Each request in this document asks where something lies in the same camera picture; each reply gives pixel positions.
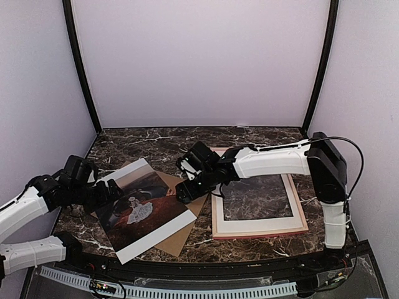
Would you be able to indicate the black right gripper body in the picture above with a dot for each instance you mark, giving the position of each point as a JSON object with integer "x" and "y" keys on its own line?
{"x": 207, "y": 184}

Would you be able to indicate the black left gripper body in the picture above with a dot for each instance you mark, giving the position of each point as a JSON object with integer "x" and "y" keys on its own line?
{"x": 90, "y": 200}

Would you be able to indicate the dark painting photo print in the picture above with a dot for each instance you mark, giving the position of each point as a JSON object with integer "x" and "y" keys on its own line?
{"x": 143, "y": 205}

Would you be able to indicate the light wooden picture frame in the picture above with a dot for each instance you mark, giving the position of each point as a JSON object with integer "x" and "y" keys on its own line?
{"x": 251, "y": 163}

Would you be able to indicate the white photo mat board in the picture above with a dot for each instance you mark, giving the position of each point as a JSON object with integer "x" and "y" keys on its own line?
{"x": 222, "y": 229}

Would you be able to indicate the clear acrylic sheet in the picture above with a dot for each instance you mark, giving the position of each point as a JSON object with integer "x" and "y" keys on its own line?
{"x": 256, "y": 198}

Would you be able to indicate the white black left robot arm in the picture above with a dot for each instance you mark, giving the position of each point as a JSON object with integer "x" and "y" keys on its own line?
{"x": 76, "y": 183}

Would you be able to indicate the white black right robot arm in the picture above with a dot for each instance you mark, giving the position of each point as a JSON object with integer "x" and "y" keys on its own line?
{"x": 316, "y": 157}

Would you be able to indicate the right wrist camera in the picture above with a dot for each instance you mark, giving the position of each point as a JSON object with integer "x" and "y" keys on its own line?
{"x": 189, "y": 164}

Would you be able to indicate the white slotted cable duct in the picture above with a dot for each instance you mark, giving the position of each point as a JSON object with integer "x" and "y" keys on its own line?
{"x": 123, "y": 290}

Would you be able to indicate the black front table rail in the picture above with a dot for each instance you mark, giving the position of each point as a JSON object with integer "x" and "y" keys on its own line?
{"x": 290, "y": 267}

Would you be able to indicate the left black corner post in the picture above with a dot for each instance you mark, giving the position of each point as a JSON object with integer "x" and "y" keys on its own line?
{"x": 79, "y": 64}

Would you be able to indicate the black corner post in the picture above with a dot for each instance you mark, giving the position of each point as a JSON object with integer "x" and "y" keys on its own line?
{"x": 322, "y": 68}
{"x": 79, "y": 64}

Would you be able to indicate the right black corner post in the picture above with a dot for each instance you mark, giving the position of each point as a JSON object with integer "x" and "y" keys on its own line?
{"x": 322, "y": 68}

